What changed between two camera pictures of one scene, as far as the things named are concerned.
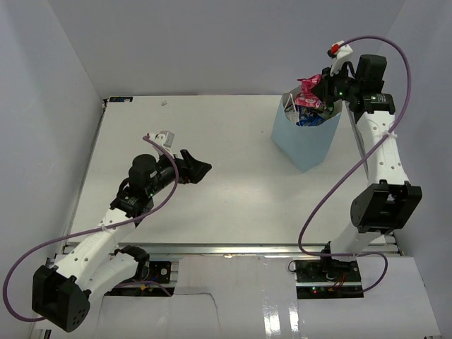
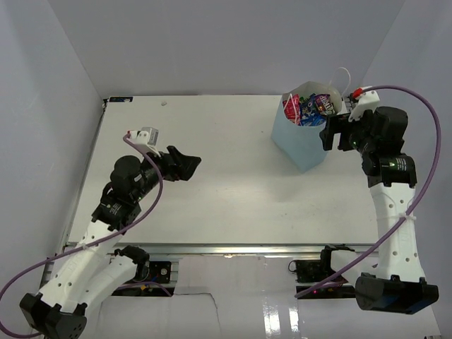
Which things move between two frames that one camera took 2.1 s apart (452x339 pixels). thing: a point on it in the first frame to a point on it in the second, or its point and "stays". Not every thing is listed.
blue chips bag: (309, 117) stays
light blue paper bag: (304, 145) stays
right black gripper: (324, 88) to (340, 123)
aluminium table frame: (251, 201) stays
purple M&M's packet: (327, 107) stays
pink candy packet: (306, 97) to (292, 107)
